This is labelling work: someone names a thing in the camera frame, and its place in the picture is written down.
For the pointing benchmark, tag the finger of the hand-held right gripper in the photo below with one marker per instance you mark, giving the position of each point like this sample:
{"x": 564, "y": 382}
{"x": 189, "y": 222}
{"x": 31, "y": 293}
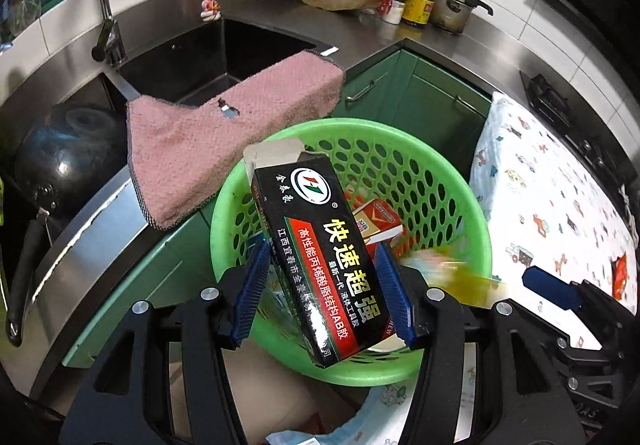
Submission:
{"x": 550, "y": 286}

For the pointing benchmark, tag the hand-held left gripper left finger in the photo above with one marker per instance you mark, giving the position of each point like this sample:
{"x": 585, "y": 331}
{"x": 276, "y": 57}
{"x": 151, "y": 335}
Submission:
{"x": 247, "y": 295}

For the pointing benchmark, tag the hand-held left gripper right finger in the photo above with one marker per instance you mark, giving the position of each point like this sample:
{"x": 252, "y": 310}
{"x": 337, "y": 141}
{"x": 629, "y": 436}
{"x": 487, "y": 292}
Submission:
{"x": 395, "y": 295}

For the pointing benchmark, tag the black glue box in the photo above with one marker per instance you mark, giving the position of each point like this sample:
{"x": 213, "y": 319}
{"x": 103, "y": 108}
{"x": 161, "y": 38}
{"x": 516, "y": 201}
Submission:
{"x": 320, "y": 245}

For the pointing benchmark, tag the green plastic basket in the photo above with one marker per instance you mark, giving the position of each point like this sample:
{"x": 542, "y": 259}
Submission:
{"x": 400, "y": 160}

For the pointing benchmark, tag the orange snack wrapper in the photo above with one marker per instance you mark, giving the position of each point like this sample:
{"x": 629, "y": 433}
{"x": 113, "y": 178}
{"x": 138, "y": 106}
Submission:
{"x": 620, "y": 275}

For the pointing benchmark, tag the red white cigarette box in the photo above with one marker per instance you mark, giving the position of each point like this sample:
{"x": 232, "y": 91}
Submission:
{"x": 380, "y": 222}

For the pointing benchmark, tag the printed white tablecloth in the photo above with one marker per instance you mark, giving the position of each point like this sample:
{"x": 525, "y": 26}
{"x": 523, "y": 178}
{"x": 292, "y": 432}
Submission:
{"x": 540, "y": 205}

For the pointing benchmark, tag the pink towel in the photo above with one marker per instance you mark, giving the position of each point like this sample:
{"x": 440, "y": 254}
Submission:
{"x": 200, "y": 150}

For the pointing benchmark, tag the black gas stove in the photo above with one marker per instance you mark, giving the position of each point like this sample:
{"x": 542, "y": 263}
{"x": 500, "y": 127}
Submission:
{"x": 550, "y": 95}

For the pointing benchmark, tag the green kitchen cabinet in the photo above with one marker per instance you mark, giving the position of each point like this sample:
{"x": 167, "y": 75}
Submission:
{"x": 385, "y": 90}

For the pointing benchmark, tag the black wok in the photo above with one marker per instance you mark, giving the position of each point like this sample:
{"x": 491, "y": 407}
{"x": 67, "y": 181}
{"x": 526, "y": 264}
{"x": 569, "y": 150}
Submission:
{"x": 65, "y": 160}

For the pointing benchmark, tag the dark kitchen sink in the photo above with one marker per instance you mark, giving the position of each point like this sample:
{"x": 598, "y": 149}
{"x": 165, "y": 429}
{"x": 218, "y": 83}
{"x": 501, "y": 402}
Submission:
{"x": 250, "y": 55}

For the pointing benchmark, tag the small white red-capped jar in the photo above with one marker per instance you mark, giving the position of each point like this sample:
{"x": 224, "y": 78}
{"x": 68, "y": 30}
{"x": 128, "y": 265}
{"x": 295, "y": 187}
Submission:
{"x": 392, "y": 10}

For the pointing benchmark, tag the yellow label sauce jar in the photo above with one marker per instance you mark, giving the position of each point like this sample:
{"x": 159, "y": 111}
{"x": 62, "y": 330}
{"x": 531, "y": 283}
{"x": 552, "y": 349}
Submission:
{"x": 417, "y": 10}

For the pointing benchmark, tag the steel cooking pot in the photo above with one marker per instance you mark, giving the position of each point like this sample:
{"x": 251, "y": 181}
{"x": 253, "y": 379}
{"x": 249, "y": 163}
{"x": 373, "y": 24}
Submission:
{"x": 450, "y": 12}

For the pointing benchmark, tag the glass jar blue lid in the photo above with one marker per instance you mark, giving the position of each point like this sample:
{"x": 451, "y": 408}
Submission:
{"x": 25, "y": 0}

